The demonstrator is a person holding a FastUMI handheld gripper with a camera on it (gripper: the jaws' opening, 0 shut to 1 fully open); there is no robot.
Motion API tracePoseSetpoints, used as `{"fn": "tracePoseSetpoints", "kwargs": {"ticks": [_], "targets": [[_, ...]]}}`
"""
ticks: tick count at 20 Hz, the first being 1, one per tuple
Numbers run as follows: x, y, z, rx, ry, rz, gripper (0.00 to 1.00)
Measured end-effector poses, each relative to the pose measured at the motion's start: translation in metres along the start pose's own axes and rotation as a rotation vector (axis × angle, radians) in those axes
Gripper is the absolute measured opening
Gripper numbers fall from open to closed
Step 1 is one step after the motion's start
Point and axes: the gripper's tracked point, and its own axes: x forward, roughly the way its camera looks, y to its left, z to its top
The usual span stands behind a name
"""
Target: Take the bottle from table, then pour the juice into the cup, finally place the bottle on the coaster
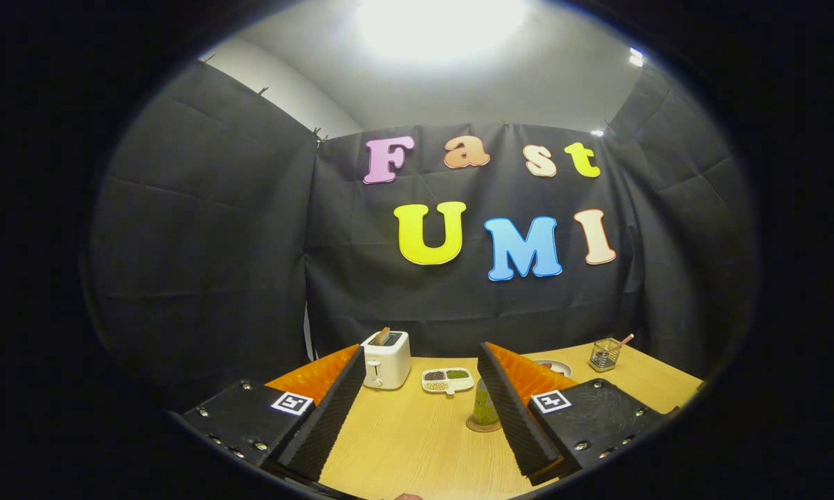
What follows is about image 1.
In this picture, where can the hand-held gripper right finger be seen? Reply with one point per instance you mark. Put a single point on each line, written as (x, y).
(517, 423)

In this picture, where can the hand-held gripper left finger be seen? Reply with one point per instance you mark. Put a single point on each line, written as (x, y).
(323, 423)

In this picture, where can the round brown coaster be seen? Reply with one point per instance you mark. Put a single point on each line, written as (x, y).
(482, 428)

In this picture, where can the silver green-label juice bottle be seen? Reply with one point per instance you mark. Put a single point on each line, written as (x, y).
(485, 410)

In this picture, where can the white oval plate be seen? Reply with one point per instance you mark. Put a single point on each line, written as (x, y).
(559, 367)

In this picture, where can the white divided snack dish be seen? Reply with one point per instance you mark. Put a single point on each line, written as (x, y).
(448, 380)

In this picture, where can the white toaster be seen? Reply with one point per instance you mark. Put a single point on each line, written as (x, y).
(387, 367)

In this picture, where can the wooden table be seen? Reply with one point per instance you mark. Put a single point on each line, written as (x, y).
(416, 444)

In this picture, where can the bread slice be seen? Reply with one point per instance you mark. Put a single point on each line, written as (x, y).
(382, 337)

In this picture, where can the pink stick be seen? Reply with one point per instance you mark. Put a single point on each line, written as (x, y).
(625, 341)

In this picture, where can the small spot light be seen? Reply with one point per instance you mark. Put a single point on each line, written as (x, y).
(637, 57)

